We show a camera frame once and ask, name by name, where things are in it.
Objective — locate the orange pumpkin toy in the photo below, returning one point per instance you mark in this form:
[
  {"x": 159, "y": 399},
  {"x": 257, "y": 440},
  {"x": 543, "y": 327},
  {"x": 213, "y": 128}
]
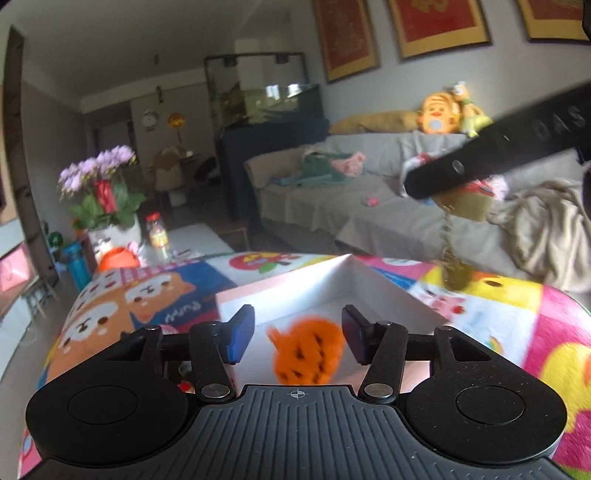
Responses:
[{"x": 308, "y": 353}]

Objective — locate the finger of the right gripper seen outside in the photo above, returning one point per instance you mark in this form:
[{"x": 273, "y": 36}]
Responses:
[{"x": 551, "y": 126}]

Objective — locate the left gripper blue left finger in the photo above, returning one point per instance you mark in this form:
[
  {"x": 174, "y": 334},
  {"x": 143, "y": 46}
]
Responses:
[{"x": 215, "y": 345}]

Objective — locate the green cloth on sofa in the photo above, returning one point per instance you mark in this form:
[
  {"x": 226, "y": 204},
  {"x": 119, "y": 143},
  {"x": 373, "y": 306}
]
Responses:
[{"x": 322, "y": 169}]

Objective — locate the pink orchid flower pot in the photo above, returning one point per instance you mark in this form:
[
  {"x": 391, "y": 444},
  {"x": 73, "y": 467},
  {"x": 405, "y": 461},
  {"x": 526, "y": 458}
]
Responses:
[{"x": 102, "y": 205}]

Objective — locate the yellow pillow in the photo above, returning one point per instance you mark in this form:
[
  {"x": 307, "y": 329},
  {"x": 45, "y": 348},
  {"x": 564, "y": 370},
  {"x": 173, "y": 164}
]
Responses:
[{"x": 397, "y": 121}]

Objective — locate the pink cardboard box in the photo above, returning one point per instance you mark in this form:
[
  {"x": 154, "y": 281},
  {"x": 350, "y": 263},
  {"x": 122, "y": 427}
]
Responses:
[{"x": 311, "y": 286}]

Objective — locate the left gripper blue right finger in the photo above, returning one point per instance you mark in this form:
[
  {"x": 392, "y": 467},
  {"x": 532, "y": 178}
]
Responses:
[{"x": 381, "y": 347}]

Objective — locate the pink bag on shelf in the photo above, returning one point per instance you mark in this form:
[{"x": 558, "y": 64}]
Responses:
[{"x": 17, "y": 272}]

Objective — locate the fish tank on cabinet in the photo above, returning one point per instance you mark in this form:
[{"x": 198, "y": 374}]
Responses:
[{"x": 260, "y": 103}]

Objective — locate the yellow green perforated toy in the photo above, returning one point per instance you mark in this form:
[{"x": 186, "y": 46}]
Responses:
[{"x": 471, "y": 203}]

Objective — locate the grey sofa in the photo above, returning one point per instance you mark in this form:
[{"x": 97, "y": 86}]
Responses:
[{"x": 332, "y": 219}]

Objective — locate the blue water bottle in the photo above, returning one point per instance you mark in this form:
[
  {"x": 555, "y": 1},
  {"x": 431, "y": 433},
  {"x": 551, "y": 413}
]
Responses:
[{"x": 76, "y": 265}]

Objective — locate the orange duck plush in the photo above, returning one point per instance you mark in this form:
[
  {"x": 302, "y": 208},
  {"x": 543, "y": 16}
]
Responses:
[{"x": 440, "y": 114}]

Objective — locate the red lid candy jar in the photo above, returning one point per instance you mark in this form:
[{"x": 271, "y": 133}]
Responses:
[{"x": 158, "y": 237}]

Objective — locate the yellow green plush toy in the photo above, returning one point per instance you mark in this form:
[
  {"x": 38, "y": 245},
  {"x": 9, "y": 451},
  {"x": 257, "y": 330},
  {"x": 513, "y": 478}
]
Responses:
[{"x": 473, "y": 119}]

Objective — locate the beige blanket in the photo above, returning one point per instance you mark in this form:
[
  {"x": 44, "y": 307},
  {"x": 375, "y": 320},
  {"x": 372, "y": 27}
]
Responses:
[{"x": 549, "y": 233}]

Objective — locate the small pink toy on sofa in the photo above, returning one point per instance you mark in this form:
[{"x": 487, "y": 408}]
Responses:
[{"x": 371, "y": 202}]

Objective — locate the dining chair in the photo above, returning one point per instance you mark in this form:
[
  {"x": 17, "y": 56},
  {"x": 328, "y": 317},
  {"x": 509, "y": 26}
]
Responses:
[{"x": 168, "y": 176}]

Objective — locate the orange bowl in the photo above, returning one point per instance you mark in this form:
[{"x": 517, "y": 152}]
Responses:
[{"x": 118, "y": 258}]

